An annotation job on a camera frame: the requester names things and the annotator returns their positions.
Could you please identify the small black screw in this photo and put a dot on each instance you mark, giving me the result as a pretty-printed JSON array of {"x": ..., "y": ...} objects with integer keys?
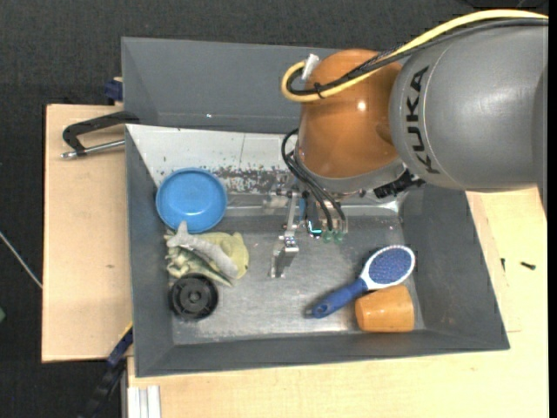
[{"x": 528, "y": 266}]

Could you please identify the blue plastic bowl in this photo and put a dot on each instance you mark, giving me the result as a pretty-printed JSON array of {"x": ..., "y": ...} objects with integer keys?
[{"x": 191, "y": 198}]

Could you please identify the grey toy animal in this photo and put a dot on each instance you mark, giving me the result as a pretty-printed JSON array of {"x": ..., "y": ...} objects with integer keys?
[{"x": 209, "y": 251}]

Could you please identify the grey metal bin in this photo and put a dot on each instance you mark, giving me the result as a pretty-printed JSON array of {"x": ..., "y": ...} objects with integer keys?
[{"x": 270, "y": 312}]

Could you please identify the blue and white brush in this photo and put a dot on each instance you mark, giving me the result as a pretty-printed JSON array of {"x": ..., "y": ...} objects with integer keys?
[{"x": 387, "y": 266}]

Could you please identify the orange cup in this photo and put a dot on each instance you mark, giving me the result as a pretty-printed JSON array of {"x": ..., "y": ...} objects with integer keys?
[{"x": 385, "y": 309}]

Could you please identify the pale wood board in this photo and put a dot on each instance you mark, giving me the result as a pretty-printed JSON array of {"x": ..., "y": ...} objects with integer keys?
[{"x": 82, "y": 242}]

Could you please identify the black round spool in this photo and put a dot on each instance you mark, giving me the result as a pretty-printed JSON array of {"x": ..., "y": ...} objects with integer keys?
[{"x": 193, "y": 297}]

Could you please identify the black cylinder on white bracket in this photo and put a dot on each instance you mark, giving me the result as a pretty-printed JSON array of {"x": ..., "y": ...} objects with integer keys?
[{"x": 393, "y": 186}]

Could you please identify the yellow-green cloth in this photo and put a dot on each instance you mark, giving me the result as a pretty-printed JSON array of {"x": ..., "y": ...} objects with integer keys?
[{"x": 237, "y": 248}]

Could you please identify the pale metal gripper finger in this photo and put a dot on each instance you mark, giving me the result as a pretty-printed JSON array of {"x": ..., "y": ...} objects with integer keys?
[
  {"x": 275, "y": 264},
  {"x": 290, "y": 243}
]

